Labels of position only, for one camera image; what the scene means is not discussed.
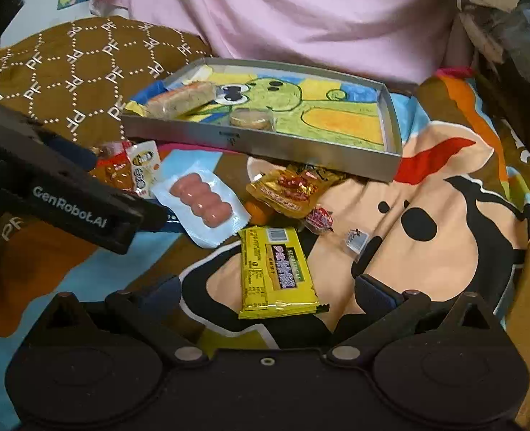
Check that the pink cloth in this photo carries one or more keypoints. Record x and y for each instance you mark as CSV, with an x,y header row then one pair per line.
x,y
291,9

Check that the small orange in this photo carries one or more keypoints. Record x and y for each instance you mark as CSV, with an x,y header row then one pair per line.
x,y
258,213

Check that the gold red snack packet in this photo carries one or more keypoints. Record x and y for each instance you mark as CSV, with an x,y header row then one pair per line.
x,y
287,188

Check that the metal tray with cartoon lining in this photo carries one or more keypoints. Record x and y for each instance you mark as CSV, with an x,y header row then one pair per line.
x,y
179,132

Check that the cartoon printed blanket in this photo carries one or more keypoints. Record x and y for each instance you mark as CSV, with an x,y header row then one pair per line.
x,y
426,179

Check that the red label egg packet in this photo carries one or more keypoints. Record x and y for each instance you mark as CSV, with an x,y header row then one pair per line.
x,y
114,173

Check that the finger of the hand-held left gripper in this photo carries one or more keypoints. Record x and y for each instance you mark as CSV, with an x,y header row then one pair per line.
x,y
74,151

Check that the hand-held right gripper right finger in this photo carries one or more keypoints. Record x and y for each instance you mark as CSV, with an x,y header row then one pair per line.
x,y
373,292

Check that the small clear wrapped candy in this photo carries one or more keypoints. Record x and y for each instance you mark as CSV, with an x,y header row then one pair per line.
x,y
354,240

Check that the yellow snack packet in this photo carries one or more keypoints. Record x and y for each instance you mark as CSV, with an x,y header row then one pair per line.
x,y
274,274

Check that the white cartoon face packet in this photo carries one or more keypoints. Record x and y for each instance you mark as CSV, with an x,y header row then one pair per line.
x,y
142,166

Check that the clear wrapped round cookie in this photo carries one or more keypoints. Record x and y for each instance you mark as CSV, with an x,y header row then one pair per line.
x,y
249,120

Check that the clear wrapped rice cracker bar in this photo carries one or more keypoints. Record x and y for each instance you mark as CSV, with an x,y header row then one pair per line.
x,y
181,98

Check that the brown patterned quilt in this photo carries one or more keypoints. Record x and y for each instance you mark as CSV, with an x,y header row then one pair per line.
x,y
67,67

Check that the red white wrapped candy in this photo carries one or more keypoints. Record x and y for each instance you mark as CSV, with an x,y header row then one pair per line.
x,y
319,219

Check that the crumpled dark plastic bag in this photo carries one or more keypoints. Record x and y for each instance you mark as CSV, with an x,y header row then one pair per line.
x,y
507,22

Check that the pink sausage packet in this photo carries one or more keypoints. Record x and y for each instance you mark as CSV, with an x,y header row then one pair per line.
x,y
202,202

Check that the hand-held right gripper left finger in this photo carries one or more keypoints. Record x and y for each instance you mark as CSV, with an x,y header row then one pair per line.
x,y
163,288

